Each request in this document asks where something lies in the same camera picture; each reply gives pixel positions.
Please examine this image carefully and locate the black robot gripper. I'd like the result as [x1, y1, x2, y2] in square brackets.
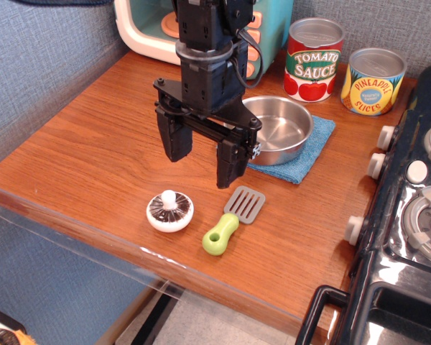
[154, 40, 261, 189]

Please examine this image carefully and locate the stainless steel pan with handle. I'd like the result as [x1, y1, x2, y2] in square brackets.
[244, 96, 314, 166]

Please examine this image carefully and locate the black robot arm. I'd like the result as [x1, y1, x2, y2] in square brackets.
[154, 1, 261, 188]

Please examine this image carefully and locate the toy mushroom slice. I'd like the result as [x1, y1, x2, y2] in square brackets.
[146, 190, 195, 233]

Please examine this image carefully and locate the blue folded cloth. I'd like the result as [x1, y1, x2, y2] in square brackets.
[248, 116, 335, 185]

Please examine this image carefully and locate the teal toy microwave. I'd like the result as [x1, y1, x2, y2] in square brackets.
[114, 0, 294, 80]

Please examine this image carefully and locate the toy tomato sauce can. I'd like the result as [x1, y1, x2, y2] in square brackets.
[283, 17, 345, 103]

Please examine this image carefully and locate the toy pineapple slices can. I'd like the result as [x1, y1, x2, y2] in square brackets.
[340, 47, 407, 116]

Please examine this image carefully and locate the black toy stove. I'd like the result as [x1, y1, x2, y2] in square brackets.
[296, 66, 431, 344]

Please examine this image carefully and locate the orange fuzzy object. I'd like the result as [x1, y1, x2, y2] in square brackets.
[0, 328, 37, 345]

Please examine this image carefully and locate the green handled grey toy spatula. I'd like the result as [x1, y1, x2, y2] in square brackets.
[202, 186, 266, 256]

